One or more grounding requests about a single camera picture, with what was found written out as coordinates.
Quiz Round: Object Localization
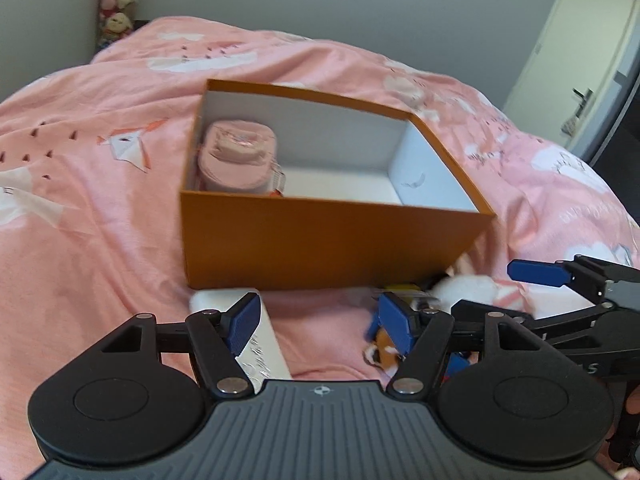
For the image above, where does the orange cardboard box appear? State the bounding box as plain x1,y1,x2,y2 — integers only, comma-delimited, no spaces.
180,79,494,290

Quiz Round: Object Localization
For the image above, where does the white door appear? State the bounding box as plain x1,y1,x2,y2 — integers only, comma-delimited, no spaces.
503,0,639,148

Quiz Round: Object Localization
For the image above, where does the door handle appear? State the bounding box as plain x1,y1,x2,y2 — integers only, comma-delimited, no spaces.
561,88,593,138

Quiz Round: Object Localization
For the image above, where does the brown dog plush toy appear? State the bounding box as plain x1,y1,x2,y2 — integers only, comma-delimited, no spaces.
361,303,474,386

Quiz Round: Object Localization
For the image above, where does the long white box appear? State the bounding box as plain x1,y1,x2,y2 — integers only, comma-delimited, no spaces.
188,286,294,395

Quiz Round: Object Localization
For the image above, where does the yellow tape measure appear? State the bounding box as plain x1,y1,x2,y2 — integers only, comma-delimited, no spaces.
383,285,440,311

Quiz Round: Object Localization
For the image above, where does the pink fabric pouch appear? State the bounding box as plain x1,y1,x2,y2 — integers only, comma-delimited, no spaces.
198,119,286,196

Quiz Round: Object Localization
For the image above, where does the white pink striped plush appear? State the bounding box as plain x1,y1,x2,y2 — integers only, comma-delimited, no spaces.
426,254,535,315

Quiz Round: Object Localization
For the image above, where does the operator's hand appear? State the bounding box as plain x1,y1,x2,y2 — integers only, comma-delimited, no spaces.
608,382,639,479

